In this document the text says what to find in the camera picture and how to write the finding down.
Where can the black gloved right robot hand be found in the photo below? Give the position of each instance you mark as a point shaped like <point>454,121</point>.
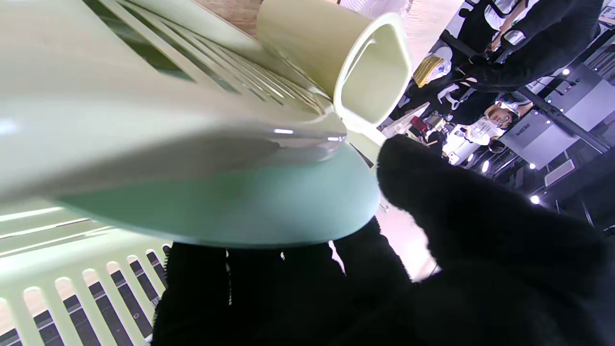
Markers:
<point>480,269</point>

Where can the teal plate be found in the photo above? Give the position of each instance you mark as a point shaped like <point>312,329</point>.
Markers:
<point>240,206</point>

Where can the person wearing glasses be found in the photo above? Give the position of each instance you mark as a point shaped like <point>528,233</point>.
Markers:
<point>499,115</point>

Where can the grey Redmi display box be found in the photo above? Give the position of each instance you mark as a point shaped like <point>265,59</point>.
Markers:
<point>586,96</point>

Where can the person in black clothes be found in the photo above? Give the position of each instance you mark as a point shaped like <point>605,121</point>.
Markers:
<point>528,38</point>

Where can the pale green cutlery holder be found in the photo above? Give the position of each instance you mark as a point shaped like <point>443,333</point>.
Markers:
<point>307,43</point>

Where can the pale green plastic dish rack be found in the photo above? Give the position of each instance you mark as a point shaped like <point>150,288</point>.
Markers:
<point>96,72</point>

